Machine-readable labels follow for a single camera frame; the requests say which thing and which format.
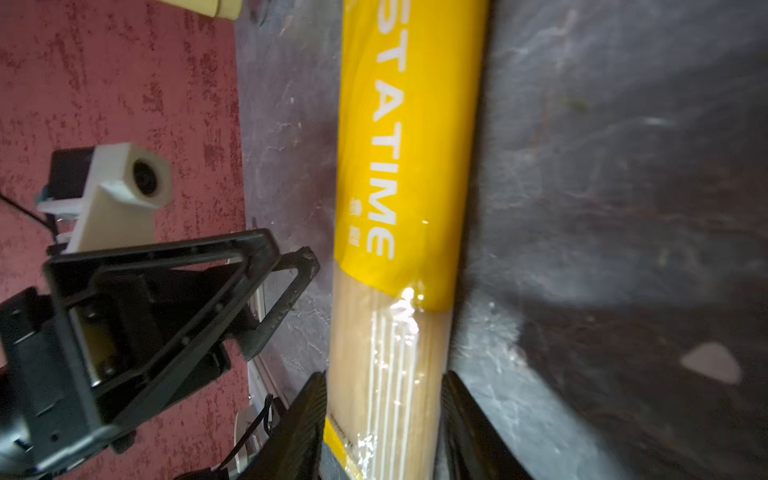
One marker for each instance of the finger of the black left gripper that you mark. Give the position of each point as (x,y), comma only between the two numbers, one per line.
(282,300)

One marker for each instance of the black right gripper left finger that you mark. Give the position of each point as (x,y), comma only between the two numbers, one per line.
(293,451)

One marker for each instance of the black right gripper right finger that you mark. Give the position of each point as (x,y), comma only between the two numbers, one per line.
(474,448)

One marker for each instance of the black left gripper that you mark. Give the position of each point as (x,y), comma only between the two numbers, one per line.
(121,335)

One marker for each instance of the white power strip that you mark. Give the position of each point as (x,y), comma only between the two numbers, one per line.
(261,398)

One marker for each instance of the yellow chopstick holder cup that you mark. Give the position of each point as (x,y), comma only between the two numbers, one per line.
(230,10)

